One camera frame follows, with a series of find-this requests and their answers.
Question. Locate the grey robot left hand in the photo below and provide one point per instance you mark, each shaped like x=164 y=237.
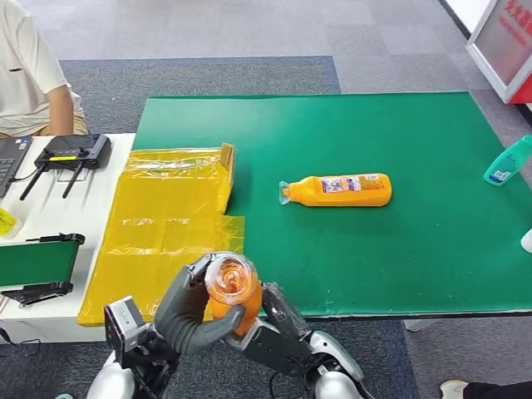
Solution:
x=182 y=319

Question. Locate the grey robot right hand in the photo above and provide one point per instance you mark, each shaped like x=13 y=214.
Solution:
x=282 y=311

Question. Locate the orange detergent bottle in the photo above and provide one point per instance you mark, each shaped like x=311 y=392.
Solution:
x=232 y=286
x=336 y=191

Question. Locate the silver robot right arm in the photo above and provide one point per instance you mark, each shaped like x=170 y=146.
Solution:
x=336 y=380

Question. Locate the person's forearm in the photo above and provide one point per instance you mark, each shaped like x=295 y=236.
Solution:
x=61 y=110

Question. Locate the teal plastic bottle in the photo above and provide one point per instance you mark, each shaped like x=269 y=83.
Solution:
x=507 y=162

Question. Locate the yellow film wrapped cardboard box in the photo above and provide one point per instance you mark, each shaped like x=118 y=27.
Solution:
x=158 y=220

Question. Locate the white table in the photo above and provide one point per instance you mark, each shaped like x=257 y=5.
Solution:
x=102 y=182

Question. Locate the grey table foot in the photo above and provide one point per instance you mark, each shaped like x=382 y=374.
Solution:
x=419 y=325

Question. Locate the small green belt conveyor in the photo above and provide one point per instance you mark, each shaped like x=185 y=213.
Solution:
x=37 y=261

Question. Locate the green table mat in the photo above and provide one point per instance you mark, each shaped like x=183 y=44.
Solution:
x=373 y=132

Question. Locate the black controller with antennas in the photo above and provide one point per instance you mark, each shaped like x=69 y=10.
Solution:
x=75 y=150

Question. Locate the dark laptop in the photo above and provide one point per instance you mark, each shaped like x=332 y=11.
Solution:
x=10 y=160

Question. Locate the person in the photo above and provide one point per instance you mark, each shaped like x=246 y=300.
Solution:
x=490 y=391
x=25 y=55

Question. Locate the white plastic object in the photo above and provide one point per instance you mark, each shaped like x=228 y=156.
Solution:
x=527 y=242

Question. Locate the red and white display cabinet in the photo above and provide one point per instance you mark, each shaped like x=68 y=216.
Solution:
x=500 y=41

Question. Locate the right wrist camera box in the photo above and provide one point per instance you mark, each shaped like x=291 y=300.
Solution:
x=270 y=349

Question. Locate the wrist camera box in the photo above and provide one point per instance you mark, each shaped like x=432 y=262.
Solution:
x=124 y=327
x=270 y=349

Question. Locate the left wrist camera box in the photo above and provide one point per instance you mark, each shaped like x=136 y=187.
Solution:
x=124 y=327

